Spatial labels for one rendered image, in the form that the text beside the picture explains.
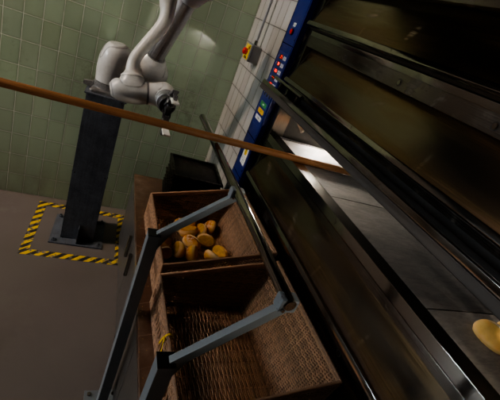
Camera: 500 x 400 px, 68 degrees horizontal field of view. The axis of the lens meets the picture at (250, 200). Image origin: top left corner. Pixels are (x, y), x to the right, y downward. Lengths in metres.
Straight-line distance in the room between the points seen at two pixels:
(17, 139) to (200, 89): 1.26
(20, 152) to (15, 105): 0.33
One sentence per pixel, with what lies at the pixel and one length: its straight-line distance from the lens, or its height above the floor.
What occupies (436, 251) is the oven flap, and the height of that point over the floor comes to 1.40.
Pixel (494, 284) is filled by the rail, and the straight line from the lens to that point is 0.79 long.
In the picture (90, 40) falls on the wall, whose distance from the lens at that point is 2.67.
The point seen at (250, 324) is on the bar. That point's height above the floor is 1.09.
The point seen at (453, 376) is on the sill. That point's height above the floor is 1.15.
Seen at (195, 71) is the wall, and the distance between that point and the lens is 2.72.
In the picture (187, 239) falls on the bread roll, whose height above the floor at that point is 0.63.
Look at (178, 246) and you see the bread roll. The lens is 1.76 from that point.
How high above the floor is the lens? 1.67
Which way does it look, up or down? 25 degrees down
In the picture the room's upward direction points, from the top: 23 degrees clockwise
